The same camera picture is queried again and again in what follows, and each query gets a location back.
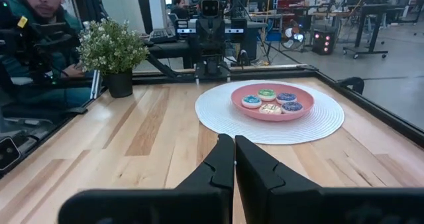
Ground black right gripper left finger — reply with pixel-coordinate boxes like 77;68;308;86
58;133;236;224

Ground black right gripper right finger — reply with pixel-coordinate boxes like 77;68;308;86
235;135;424;224

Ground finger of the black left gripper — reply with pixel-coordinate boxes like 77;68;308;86
197;17;212;51
211;17;226;51

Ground small teal sprinkled donut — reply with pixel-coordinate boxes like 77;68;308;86
240;95;263;109

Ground small green iced donut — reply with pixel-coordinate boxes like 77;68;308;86
257;88;277;102

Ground small white donut brown stripes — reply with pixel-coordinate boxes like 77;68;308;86
258;103;283;116

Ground small dark blue donut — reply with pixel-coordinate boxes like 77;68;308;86
280;101;304;115
276;91;297;105

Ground black keyboard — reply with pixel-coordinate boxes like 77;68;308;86
148;27;176;43

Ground person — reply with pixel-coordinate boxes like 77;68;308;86
170;0;189;19
0;0;92;111

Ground white woven round placemat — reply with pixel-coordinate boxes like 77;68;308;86
194;80;345;146

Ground pink round plate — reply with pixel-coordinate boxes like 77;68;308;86
231;83;315;123

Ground small desk fan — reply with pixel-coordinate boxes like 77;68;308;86
281;27;305;51

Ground potted plant white flowers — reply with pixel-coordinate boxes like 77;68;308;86
76;17;150;99

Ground black computer red lights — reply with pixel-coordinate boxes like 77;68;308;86
311;27;337;56

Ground black rolling table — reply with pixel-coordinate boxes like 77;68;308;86
343;3;390;60

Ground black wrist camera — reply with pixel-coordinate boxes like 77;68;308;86
199;0;221;19

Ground black aluminium table frame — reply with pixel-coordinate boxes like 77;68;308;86
0;63;424;180

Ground black loop handle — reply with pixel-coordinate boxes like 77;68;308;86
335;76;365;95

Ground black table-level camera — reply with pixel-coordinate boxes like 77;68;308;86
0;137;21;172

